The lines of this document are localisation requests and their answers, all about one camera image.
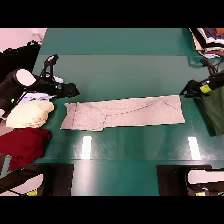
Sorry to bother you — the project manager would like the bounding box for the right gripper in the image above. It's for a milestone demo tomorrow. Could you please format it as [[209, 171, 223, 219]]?
[[179, 79, 205, 99]]

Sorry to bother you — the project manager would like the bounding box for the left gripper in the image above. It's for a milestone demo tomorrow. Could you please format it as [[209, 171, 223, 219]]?
[[54, 82, 81, 99]]

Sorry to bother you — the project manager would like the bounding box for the dark green garment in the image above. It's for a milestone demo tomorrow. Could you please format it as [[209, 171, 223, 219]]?
[[195, 94, 224, 137]]

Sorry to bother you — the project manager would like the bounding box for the pale blue garment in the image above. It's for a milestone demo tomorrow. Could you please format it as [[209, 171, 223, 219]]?
[[19, 92, 57, 104]]

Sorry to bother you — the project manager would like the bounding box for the cream garment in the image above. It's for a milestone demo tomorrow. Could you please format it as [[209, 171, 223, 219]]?
[[5, 99, 55, 130]]

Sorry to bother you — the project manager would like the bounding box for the heap of clothes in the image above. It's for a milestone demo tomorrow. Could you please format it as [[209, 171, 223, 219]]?
[[188, 27, 224, 61]]

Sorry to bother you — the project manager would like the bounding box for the grey shirt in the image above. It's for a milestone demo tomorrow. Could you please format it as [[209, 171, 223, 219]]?
[[60, 94, 186, 132]]

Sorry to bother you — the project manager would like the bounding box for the red garment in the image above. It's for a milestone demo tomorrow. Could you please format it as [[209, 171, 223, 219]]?
[[0, 127, 52, 172]]

